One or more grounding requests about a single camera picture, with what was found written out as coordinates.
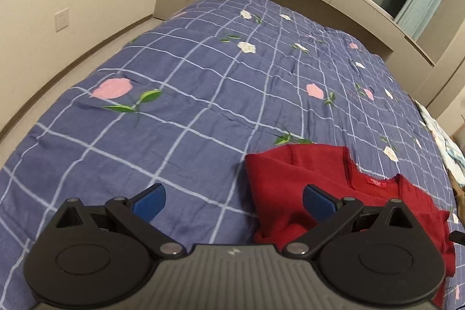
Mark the red knit garment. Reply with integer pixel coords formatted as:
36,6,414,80
245,145,457,309

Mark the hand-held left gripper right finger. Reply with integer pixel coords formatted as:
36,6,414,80
285,184,425,259

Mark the brown cloth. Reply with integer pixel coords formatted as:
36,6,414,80
450,168,465,224

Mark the light patterned cloth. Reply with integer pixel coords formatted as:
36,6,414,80
417,102,465,173

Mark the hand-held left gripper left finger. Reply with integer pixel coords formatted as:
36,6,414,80
46,183,183,259

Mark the white wall socket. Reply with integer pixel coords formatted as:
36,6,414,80
54,7,70,32

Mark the blue checked floral quilt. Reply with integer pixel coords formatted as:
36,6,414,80
0,0,465,310

